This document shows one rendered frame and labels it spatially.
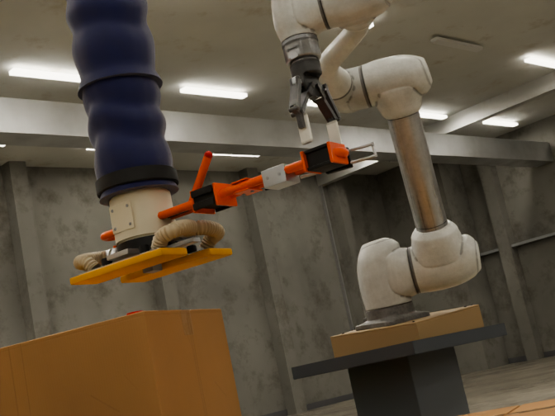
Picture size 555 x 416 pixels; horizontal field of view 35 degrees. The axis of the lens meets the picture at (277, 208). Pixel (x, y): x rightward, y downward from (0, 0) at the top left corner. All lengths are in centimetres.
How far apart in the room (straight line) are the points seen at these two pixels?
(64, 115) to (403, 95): 870
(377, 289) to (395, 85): 65
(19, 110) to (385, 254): 834
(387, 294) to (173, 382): 87
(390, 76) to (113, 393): 120
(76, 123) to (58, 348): 890
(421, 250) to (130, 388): 106
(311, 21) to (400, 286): 101
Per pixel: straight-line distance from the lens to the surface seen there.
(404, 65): 265
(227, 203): 226
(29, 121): 1082
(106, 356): 225
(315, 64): 215
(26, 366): 241
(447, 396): 285
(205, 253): 236
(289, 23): 217
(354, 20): 218
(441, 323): 278
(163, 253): 221
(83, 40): 252
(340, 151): 206
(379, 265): 282
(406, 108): 267
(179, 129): 1209
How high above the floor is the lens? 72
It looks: 11 degrees up
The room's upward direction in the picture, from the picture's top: 12 degrees counter-clockwise
